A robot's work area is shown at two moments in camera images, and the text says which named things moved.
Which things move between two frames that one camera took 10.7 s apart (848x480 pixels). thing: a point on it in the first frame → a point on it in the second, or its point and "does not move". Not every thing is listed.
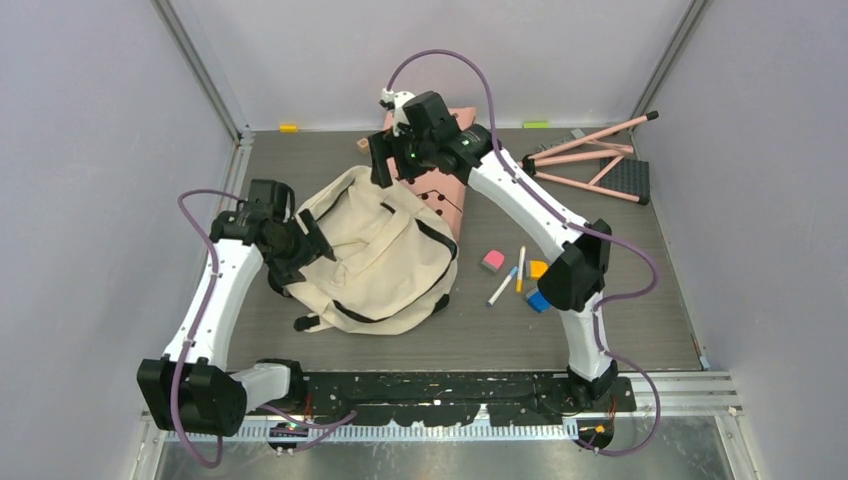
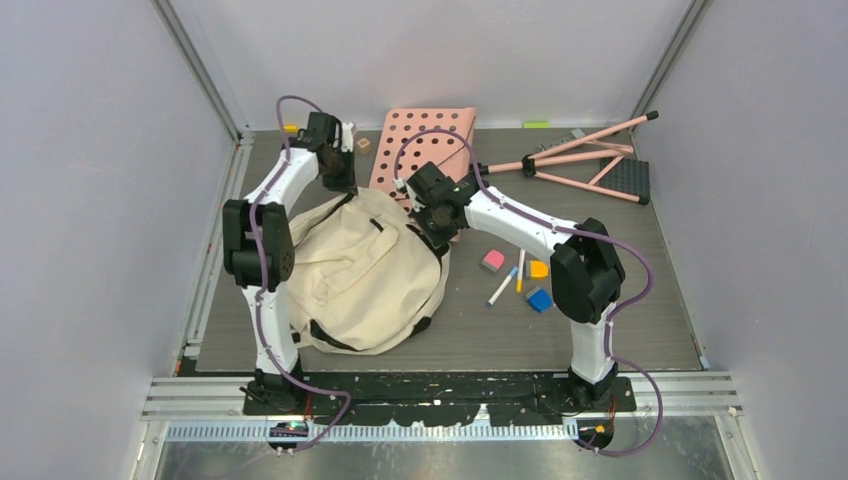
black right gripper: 378,145 → 438,239
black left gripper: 288,271 → 345,185
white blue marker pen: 503,285 does not move
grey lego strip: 575,134 does not move
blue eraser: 537,301 does not move
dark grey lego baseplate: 629,177 does not move
